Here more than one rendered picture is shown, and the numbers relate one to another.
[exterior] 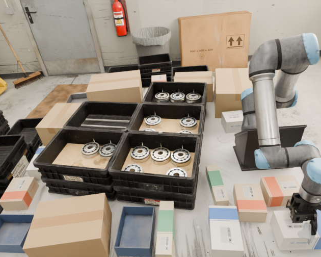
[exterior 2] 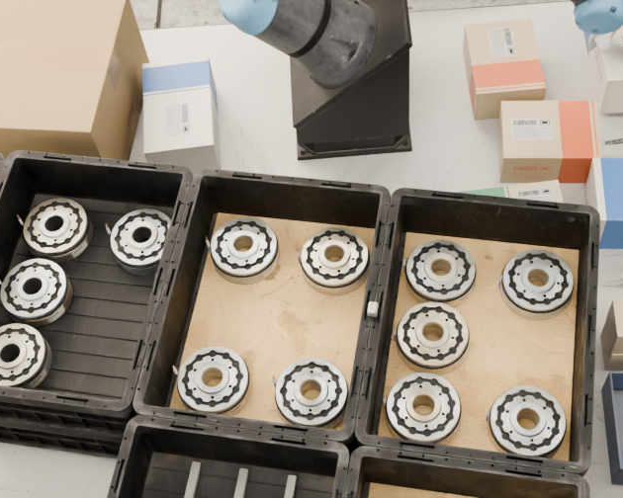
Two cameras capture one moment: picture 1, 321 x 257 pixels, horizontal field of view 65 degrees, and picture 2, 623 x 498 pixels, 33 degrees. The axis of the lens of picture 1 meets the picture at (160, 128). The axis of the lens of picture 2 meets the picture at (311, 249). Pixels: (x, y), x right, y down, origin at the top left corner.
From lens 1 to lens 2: 1.37 m
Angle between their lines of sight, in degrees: 58
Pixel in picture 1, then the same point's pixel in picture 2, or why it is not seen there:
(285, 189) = (518, 51)
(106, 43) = not seen: outside the picture
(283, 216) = (621, 65)
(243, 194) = (543, 140)
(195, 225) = (619, 280)
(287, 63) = not seen: outside the picture
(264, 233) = (620, 133)
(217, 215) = not seen: outside the picture
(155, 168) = (484, 358)
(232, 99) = (111, 98)
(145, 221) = not seen: outside the picture
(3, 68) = not seen: outside the picture
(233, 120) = (202, 124)
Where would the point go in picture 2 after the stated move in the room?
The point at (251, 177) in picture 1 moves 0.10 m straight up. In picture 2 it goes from (437, 129) to (439, 95)
